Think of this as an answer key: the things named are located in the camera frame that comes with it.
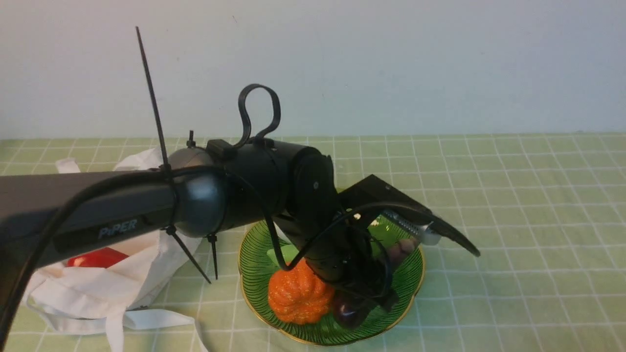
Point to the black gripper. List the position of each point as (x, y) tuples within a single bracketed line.
[(342, 244)]

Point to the purple eggplant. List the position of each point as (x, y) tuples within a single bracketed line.
[(350, 310)]

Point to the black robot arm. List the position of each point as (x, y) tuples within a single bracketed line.
[(49, 218)]

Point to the white cloth tote bag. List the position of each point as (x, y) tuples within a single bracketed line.
[(95, 300)]

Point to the green checkered tablecloth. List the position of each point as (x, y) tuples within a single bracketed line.
[(547, 212)]

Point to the green cucumber vegetable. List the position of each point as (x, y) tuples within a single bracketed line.
[(288, 252)]

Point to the orange pumpkin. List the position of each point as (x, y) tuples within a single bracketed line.
[(298, 296)]

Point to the green glass plate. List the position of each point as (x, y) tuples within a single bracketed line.
[(256, 266)]

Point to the red tomato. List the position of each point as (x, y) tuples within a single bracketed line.
[(101, 258)]

